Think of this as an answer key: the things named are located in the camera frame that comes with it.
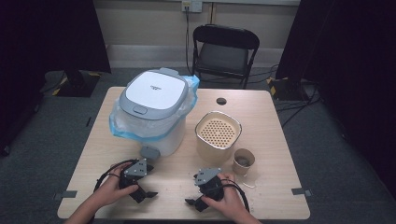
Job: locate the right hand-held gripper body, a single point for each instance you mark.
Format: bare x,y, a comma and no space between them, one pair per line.
208,179

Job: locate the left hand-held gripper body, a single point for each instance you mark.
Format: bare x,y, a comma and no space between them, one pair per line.
136,169

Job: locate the brown paper cup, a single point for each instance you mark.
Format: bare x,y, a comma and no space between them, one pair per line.
238,170

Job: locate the wet tea bag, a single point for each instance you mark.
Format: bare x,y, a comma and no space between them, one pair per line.
243,161

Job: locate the beige strainer container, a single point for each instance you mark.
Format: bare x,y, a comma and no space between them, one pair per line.
218,132

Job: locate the person's left hand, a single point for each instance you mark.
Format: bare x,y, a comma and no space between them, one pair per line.
109,189

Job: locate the person's right hand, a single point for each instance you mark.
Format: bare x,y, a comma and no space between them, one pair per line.
232,202

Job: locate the blue-edged clear plastic bag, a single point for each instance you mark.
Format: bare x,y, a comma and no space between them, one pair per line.
130,125

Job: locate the grey tape strip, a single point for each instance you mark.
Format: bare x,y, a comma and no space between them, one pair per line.
66,194
300,191

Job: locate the black folding chair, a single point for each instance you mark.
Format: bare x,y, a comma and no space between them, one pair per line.
224,57

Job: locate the dark curtain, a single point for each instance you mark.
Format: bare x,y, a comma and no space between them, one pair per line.
46,37
351,62

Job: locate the white wall outlet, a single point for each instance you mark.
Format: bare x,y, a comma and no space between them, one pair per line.
191,4

